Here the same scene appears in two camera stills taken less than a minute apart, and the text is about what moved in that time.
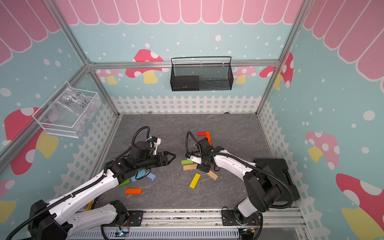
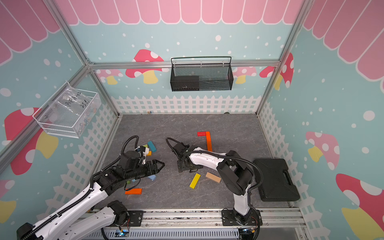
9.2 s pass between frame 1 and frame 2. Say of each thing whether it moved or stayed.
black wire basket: stayed
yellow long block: stayed
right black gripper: moved
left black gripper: moved
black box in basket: stayed
